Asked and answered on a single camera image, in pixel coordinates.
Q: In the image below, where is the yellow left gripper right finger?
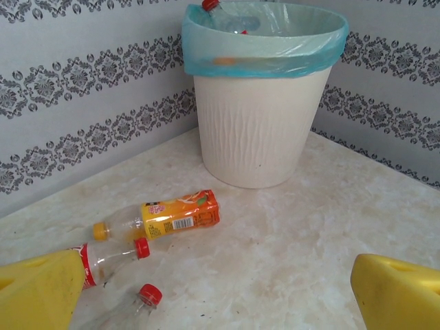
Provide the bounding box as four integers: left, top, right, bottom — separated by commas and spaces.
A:
350, 253, 440, 330

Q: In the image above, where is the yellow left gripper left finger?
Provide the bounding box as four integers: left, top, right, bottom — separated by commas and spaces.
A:
0, 247, 87, 330

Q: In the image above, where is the clear cola bottle red label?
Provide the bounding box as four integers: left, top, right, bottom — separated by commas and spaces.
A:
68, 236, 151, 292

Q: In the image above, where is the crushed bottle red label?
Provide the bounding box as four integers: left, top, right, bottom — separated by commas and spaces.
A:
74, 283, 163, 330

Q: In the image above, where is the tall cola bottle red cap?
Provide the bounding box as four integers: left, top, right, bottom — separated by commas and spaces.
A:
201, 0, 262, 34

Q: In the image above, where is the white ribbed plastic bin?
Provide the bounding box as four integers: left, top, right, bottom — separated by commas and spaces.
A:
192, 63, 333, 190

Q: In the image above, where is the turquoise plastic bin liner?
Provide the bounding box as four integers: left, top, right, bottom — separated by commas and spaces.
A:
181, 1, 350, 80

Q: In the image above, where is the orange juice bottle yellow cap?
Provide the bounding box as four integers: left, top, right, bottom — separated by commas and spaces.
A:
92, 188, 221, 241

